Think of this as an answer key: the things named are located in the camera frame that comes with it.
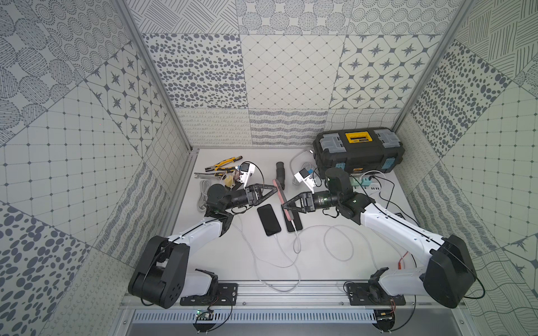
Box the aluminium front rail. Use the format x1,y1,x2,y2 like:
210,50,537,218
120,280,446,309

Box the green case phone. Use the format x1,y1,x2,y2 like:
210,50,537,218
283,209,303,233

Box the black toolbox yellow handle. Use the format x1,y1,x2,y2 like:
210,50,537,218
312,127,405,179

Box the yellow black pliers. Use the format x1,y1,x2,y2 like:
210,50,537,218
205,156,243,172

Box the coiled grey power cord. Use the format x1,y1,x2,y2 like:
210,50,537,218
289,148,316,177

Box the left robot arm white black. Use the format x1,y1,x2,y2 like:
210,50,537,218
127,183,277,309

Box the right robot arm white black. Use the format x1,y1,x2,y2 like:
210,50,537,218
282,168,479,309

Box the blue case phone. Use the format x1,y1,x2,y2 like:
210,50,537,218
257,204,282,237

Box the black ribbed cylinder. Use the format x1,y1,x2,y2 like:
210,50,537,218
275,162,285,190

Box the white power strip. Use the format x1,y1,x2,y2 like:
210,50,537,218
350,176,382,195

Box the grey coiled cable left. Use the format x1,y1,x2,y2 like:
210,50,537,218
198,179,213,211

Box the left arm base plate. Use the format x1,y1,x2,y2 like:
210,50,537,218
180,282,239,307

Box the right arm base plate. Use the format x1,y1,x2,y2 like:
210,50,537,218
343,281,406,306

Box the silver wrench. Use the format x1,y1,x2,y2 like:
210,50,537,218
193,170,233,179

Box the white charging cable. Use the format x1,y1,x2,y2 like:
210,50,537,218
268,224,302,270
291,218,371,263
235,218,302,293

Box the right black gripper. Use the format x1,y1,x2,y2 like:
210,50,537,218
282,190,340,214

